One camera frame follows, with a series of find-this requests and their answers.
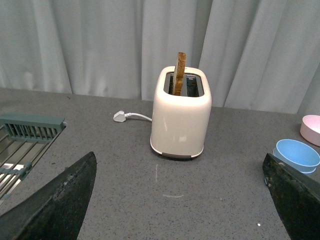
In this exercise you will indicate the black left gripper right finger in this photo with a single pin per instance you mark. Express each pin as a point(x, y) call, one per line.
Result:
point(296, 198)

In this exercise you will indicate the grey curtain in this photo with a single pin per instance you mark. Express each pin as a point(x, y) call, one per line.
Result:
point(256, 54)

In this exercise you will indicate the white power plug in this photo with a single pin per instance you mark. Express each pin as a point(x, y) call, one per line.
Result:
point(119, 117)

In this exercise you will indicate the blue cup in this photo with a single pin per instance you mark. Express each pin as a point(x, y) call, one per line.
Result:
point(297, 154)
point(275, 170)

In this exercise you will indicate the cream white toaster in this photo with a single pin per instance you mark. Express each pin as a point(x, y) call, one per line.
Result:
point(179, 123)

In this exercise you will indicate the green dish rack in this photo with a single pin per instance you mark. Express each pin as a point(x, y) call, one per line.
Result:
point(24, 138)

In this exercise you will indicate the toast slice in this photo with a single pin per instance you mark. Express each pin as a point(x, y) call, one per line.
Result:
point(179, 72)

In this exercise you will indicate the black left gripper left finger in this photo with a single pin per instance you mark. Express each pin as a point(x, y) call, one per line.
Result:
point(57, 210)

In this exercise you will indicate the pink bowl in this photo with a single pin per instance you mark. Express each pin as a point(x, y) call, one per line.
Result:
point(310, 129)

